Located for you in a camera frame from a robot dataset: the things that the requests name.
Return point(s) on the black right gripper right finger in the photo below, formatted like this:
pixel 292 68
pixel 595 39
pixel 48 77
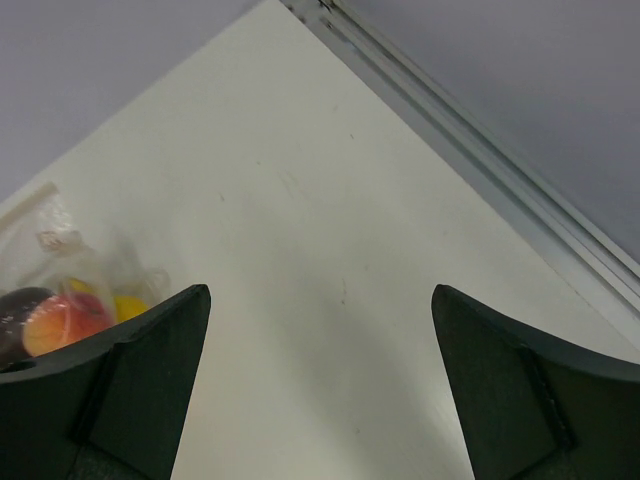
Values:
pixel 532 405

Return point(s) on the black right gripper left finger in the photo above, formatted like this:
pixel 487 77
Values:
pixel 112 406

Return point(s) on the yellow banana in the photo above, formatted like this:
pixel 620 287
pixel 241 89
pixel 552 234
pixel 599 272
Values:
pixel 126 307

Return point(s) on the clear zip top bag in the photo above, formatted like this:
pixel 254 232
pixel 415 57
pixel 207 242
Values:
pixel 42 246

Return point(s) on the dark red apple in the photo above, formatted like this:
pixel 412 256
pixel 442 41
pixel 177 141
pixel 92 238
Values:
pixel 16 308

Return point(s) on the right aluminium frame post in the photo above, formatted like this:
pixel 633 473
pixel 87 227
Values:
pixel 584 256

